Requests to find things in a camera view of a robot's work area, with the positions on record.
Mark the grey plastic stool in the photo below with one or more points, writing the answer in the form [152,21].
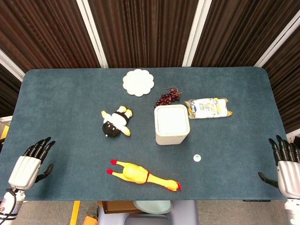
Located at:
[150,216]

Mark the white square container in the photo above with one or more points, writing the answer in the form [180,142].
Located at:
[171,124]

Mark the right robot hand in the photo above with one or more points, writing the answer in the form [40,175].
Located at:
[289,170]

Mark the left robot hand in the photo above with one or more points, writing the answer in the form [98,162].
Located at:
[24,167]

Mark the yellow rubber chicken toy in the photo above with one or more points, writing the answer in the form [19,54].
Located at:
[143,174]

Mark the black white plush duck toy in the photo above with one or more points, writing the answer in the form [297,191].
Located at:
[116,121]

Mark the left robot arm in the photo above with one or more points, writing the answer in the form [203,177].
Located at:
[9,204]

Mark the light green plate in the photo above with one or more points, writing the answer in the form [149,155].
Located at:
[153,207]

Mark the orange object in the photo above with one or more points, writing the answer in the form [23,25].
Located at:
[90,220]

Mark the brown cardboard box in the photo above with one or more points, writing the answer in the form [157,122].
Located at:
[117,206]

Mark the blue table mat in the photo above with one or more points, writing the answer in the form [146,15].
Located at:
[93,145]

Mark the white scalloped plate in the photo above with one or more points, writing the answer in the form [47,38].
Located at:
[138,82]

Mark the small white round cap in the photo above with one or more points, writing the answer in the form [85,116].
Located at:
[197,158]

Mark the dark red grape bunch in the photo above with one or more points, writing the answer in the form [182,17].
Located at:
[167,98]

